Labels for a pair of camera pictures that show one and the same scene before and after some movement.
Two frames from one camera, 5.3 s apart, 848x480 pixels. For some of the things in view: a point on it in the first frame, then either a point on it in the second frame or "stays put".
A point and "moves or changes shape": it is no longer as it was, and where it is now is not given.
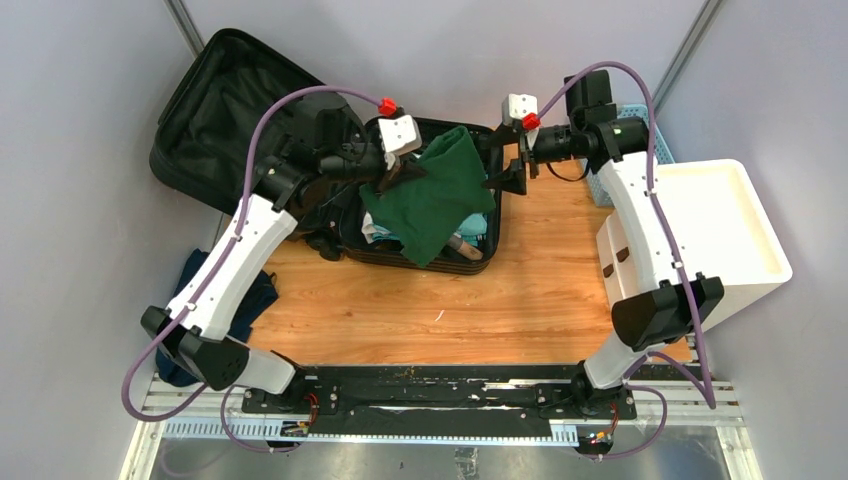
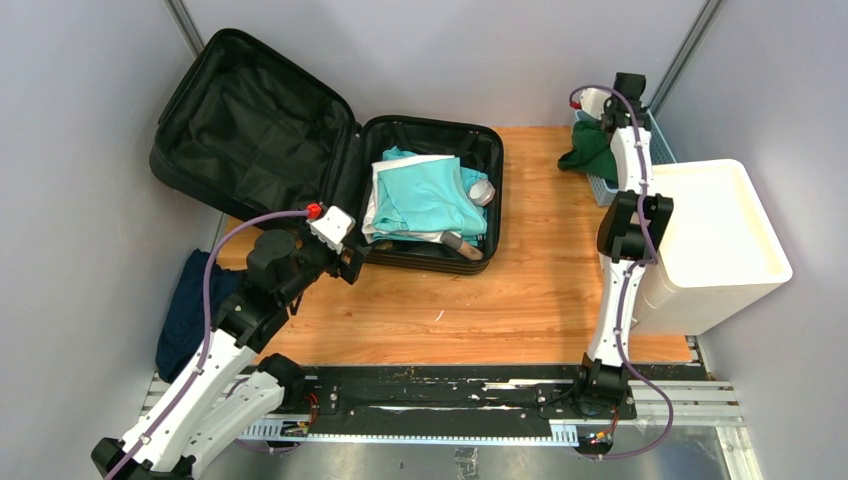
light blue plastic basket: x=662 y=153 stays put
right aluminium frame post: x=708 y=15 stays put
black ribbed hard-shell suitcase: x=419 y=199 stays put
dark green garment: x=425 y=207 moves or changes shape
